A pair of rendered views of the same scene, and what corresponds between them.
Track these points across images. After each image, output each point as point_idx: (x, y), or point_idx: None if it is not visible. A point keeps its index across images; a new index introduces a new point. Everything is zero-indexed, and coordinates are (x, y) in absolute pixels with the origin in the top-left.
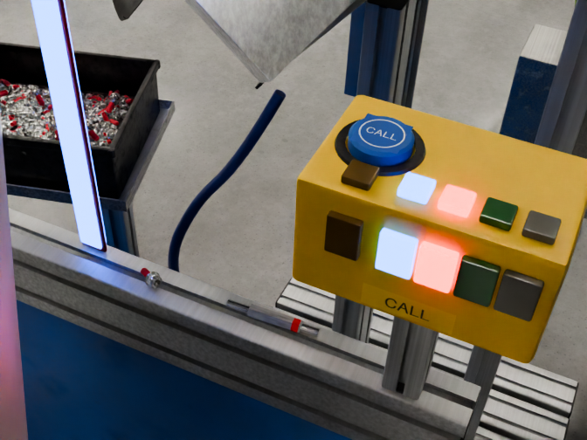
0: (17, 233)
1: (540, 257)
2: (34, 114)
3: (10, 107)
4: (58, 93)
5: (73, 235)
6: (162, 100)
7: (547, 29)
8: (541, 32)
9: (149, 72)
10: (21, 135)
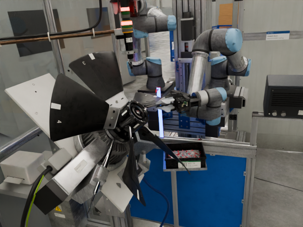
0: (173, 137)
1: None
2: (186, 156)
3: (192, 156)
4: None
5: (165, 138)
6: (165, 169)
7: (66, 199)
8: (69, 197)
9: (165, 156)
10: (186, 152)
